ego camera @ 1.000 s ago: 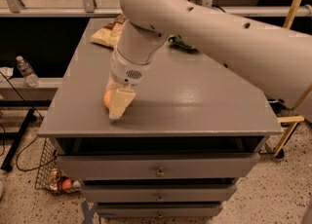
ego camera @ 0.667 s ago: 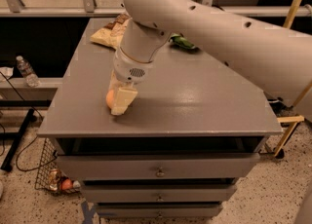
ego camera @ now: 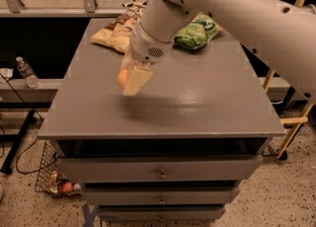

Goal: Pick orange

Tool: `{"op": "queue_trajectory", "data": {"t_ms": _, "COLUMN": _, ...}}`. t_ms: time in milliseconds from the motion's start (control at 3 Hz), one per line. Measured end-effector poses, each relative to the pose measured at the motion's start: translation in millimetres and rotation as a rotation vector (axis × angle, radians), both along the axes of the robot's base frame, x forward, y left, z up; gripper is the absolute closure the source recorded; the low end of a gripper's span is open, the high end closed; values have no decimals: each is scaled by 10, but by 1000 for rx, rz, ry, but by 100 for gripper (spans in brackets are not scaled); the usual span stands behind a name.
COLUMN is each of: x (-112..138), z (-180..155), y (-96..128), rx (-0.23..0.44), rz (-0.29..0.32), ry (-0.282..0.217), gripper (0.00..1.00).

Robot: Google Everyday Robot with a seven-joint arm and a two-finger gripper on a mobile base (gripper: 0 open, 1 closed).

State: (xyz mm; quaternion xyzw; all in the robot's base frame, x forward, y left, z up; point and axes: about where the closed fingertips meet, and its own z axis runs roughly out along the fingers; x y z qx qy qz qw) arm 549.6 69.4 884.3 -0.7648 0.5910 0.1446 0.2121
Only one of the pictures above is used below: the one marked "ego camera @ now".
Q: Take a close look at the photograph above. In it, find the black metal floor bar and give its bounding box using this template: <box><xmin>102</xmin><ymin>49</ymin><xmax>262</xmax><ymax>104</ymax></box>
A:
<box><xmin>0</xmin><ymin>111</ymin><xmax>35</xmax><ymax>175</ymax></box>

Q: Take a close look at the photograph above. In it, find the orange fruit in basket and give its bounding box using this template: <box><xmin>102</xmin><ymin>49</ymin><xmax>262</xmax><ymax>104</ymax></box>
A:
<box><xmin>61</xmin><ymin>182</ymin><xmax>74</xmax><ymax>192</ymax></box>

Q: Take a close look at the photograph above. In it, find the top grey drawer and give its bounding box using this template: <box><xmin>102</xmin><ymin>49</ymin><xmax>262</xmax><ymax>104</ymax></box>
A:
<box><xmin>57</xmin><ymin>155</ymin><xmax>263</xmax><ymax>183</ymax></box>

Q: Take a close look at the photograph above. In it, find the bottom grey drawer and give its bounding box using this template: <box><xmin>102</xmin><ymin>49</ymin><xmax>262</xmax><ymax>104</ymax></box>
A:
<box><xmin>97</xmin><ymin>207</ymin><xmax>225</xmax><ymax>222</ymax></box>

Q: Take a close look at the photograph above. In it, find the yellow wooden frame stand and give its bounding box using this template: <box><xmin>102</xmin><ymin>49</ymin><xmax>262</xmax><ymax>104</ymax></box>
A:
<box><xmin>268</xmin><ymin>0</ymin><xmax>313</xmax><ymax>161</ymax></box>

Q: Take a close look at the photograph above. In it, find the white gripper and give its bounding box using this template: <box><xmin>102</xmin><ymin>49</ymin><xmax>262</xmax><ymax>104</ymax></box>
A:
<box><xmin>119</xmin><ymin>21</ymin><xmax>174</xmax><ymax>97</ymax></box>

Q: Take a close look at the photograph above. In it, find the clear plastic water bottle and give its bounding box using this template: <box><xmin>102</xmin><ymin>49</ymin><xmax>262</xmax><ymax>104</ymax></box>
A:
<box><xmin>16</xmin><ymin>56</ymin><xmax>40</xmax><ymax>89</ymax></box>

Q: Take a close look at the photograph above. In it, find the middle grey drawer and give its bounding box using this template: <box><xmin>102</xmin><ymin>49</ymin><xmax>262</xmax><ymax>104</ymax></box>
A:
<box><xmin>82</xmin><ymin>187</ymin><xmax>239</xmax><ymax>206</ymax></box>

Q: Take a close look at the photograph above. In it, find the wire mesh basket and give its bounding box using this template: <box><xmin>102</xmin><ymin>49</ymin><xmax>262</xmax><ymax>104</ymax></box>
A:
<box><xmin>35</xmin><ymin>141</ymin><xmax>81</xmax><ymax>197</ymax></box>

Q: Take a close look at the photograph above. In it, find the black cable on floor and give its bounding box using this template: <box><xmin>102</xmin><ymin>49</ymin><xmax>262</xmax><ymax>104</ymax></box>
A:
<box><xmin>0</xmin><ymin>72</ymin><xmax>59</xmax><ymax>176</ymax></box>

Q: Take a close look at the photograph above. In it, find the brown sea salt chip bag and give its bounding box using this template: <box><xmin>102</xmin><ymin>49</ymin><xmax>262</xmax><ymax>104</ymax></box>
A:
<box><xmin>91</xmin><ymin>2</ymin><xmax>146</xmax><ymax>53</ymax></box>

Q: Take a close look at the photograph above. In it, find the orange fruit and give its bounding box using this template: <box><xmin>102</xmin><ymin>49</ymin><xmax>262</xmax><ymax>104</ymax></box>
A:
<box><xmin>61</xmin><ymin>182</ymin><xmax>74</xmax><ymax>192</ymax></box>
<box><xmin>118</xmin><ymin>69</ymin><xmax>128</xmax><ymax>89</ymax></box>

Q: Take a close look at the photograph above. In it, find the grey drawer cabinet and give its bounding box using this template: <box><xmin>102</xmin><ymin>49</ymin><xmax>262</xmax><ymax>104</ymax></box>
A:
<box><xmin>39</xmin><ymin>19</ymin><xmax>284</xmax><ymax>212</ymax></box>

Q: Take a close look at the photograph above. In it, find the green chip bag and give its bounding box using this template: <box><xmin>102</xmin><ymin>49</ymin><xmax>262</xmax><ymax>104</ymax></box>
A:
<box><xmin>174</xmin><ymin>14</ymin><xmax>221</xmax><ymax>50</ymax></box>

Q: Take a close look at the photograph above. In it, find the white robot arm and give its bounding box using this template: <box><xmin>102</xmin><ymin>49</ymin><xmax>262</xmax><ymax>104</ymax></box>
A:
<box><xmin>121</xmin><ymin>0</ymin><xmax>316</xmax><ymax>104</ymax></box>

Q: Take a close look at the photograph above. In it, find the grey drawer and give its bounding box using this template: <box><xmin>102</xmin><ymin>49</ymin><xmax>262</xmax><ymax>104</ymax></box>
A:
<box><xmin>82</xmin><ymin>187</ymin><xmax>239</xmax><ymax>206</ymax></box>
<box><xmin>97</xmin><ymin>207</ymin><xmax>225</xmax><ymax>222</ymax></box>
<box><xmin>57</xmin><ymin>155</ymin><xmax>263</xmax><ymax>183</ymax></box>

